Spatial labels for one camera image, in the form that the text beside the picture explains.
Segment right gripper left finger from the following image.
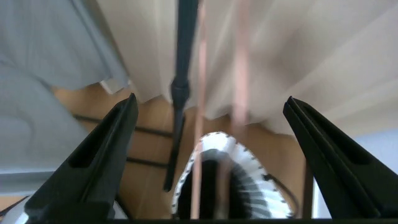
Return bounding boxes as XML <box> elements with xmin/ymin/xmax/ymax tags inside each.
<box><xmin>24</xmin><ymin>93</ymin><xmax>139</xmax><ymax>219</ymax></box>

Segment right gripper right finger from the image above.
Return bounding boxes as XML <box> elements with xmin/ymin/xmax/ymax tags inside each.
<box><xmin>282</xmin><ymin>95</ymin><xmax>398</xmax><ymax>218</ymax></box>

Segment pink clothes hanger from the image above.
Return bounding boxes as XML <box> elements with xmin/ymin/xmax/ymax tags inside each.
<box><xmin>189</xmin><ymin>0</ymin><xmax>252</xmax><ymax>220</ymax></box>

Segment pale grey shorts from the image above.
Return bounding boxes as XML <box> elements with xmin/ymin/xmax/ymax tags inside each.
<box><xmin>0</xmin><ymin>0</ymin><xmax>129</xmax><ymax>194</ymax></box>

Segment white laundry basket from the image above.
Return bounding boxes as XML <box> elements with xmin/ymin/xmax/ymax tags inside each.
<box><xmin>170</xmin><ymin>131</ymin><xmax>301</xmax><ymax>220</ymax></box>

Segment black clothes rack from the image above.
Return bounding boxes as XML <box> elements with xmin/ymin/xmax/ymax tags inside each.
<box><xmin>73</xmin><ymin>0</ymin><xmax>200</xmax><ymax>192</ymax></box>

